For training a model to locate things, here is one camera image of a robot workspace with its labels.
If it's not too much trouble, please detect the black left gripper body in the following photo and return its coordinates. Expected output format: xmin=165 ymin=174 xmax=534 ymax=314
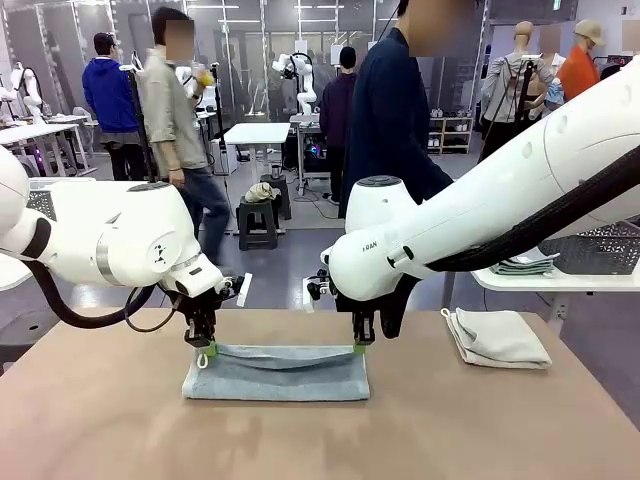
xmin=174 ymin=289 xmax=224 ymax=326

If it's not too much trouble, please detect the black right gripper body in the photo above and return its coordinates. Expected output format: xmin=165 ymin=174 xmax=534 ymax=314
xmin=335 ymin=294 xmax=381 ymax=321

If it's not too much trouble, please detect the light blue terry towel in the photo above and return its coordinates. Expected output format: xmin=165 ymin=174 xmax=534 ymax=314
xmin=181 ymin=342 xmax=372 ymax=403

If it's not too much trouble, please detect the white terry towel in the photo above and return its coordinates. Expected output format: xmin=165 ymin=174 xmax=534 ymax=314
xmin=440 ymin=307 xmax=554 ymax=371

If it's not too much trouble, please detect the green towel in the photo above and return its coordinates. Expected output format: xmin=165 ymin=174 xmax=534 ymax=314
xmin=489 ymin=262 xmax=556 ymax=277

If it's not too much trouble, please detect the grey mesh basket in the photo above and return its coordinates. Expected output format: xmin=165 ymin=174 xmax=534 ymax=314
xmin=537 ymin=219 xmax=640 ymax=276
xmin=25 ymin=189 xmax=59 ymax=224

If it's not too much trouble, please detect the dark grey plastic stool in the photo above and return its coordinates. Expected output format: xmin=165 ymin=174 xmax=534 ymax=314
xmin=236 ymin=196 xmax=280 ymax=252
xmin=259 ymin=172 xmax=293 ymax=221

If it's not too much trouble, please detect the beige cloth bundle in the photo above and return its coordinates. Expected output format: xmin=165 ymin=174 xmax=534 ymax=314
xmin=244 ymin=182 xmax=283 ymax=204

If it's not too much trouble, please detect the computer tower with lights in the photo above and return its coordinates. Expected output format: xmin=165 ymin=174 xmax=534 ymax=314
xmin=299 ymin=139 xmax=331 ymax=174

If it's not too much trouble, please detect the grey folded towel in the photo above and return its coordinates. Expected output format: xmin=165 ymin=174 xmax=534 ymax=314
xmin=499 ymin=252 xmax=561 ymax=266

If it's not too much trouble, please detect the black pole stand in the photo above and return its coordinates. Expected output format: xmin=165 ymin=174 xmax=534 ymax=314
xmin=208 ymin=62 xmax=227 ymax=177

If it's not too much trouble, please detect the white standing desk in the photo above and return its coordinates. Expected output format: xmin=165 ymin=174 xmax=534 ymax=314
xmin=223 ymin=122 xmax=292 ymax=236

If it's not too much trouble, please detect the white shoe shelf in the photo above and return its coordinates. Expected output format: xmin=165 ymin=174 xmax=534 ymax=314
xmin=428 ymin=115 xmax=474 ymax=155

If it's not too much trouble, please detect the person in black clothes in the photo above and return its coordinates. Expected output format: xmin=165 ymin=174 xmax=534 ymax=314
xmin=318 ymin=46 xmax=359 ymax=202

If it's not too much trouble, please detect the person in navy jacket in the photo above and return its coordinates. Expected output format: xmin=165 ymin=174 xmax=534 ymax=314
xmin=338 ymin=0 xmax=455 ymax=236

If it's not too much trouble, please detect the man in grey shirt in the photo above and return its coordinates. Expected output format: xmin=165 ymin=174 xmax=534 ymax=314
xmin=137 ymin=5 xmax=232 ymax=267

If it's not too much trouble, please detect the man in blue hoodie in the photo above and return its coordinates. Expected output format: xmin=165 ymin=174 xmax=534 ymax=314
xmin=81 ymin=32 xmax=146 ymax=182

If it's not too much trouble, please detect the white background table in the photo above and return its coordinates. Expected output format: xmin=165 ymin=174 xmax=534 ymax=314
xmin=0 ymin=122 xmax=92 ymax=177

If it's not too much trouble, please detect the mannequin in grey shirt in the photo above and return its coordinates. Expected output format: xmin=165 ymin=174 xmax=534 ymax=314
xmin=480 ymin=20 xmax=559 ymax=166

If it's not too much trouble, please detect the mannequin in orange jacket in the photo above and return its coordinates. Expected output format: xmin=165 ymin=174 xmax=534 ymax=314
xmin=554 ymin=18 xmax=601 ymax=101

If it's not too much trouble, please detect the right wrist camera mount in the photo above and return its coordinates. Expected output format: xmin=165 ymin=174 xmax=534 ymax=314
xmin=302 ymin=269 xmax=335 ymax=315

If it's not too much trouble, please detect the thin left gripper cable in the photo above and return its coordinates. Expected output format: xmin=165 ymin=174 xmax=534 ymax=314
xmin=123 ymin=287 xmax=182 ymax=335

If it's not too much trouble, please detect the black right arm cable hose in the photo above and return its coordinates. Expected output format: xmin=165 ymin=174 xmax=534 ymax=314
xmin=378 ymin=145 xmax=640 ymax=342

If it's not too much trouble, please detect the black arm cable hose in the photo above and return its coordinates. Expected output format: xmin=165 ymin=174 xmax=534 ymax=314
xmin=378 ymin=145 xmax=640 ymax=342
xmin=27 ymin=257 xmax=157 ymax=331

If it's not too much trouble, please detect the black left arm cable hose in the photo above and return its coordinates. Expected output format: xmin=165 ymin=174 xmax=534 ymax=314
xmin=27 ymin=257 xmax=157 ymax=331

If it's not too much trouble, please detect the black camera tripod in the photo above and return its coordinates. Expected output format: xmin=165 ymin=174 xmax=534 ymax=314
xmin=119 ymin=49 xmax=157 ymax=184
xmin=474 ymin=53 xmax=545 ymax=166

